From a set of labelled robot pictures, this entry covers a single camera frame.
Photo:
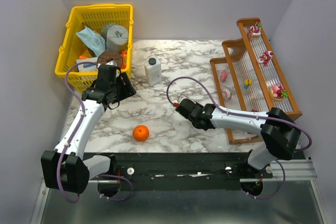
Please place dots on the pink white toy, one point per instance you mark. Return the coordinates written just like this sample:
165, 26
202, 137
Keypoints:
227, 94

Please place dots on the yellow plastic basket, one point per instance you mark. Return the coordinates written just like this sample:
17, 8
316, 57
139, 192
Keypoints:
95, 17

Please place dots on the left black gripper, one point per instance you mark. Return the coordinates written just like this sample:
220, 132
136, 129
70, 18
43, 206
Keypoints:
125, 84

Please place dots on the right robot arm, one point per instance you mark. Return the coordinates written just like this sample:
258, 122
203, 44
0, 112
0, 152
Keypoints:
278, 131

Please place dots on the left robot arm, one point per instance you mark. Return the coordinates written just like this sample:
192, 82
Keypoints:
64, 168

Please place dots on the green ball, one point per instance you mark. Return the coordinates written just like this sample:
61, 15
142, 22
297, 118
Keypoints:
105, 28

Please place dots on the grey tape roll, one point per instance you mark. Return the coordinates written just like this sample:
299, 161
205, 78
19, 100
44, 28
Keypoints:
117, 39

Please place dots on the brown tape roll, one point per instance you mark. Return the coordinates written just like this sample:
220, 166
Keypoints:
108, 56

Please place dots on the pink round toy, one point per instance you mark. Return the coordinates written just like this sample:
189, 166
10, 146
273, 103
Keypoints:
223, 75

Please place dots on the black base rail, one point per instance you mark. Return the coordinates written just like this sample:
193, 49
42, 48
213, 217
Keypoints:
179, 171

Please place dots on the white bottle black cap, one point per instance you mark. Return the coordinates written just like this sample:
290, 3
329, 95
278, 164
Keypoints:
153, 71

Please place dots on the light blue plastic pouch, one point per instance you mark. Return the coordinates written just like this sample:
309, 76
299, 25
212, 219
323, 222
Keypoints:
93, 40

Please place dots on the pink strawberry bear toy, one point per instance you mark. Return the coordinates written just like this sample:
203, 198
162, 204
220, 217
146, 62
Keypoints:
265, 58

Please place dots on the small minion toy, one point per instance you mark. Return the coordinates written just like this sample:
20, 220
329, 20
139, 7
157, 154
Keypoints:
247, 83

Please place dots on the brown tiered wooden shelf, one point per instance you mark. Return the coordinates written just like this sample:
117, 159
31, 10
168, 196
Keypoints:
240, 60

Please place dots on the orange bottle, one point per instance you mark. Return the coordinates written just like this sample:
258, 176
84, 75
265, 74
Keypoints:
124, 55

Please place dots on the red white bear toy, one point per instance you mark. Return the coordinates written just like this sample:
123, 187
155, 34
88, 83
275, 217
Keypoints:
255, 31

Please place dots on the orange fruit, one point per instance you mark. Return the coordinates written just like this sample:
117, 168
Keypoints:
140, 133

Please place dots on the white blue box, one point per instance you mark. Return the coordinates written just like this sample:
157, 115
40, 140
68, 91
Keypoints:
87, 65

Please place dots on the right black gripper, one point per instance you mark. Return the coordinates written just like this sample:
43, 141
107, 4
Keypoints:
182, 107

